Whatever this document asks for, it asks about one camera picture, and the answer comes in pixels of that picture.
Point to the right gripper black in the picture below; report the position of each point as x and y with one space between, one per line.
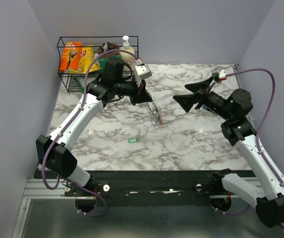
187 101

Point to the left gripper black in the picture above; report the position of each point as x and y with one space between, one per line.
142 96

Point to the green key tag with key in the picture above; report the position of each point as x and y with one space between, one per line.
132 140

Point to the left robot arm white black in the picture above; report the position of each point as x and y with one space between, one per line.
54 150

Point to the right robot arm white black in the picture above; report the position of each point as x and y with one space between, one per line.
268 200

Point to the beige soap pump bottle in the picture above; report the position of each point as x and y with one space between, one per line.
127 58

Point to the green and brown bag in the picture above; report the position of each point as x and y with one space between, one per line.
105 47

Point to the green white snack bag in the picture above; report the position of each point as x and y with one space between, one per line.
79 84

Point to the yellow chips bag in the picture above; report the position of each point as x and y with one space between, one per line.
86 58

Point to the orange razor package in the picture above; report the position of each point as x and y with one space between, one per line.
69 60

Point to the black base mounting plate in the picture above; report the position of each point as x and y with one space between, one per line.
166 188

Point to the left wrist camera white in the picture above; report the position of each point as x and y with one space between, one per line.
142 71

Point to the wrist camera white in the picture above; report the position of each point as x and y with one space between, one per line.
218 74
142 71

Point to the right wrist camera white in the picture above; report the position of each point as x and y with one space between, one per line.
218 74

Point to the black wire shelf rack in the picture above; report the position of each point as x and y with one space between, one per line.
68 78

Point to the aluminium rail frame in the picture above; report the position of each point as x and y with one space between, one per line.
35 189

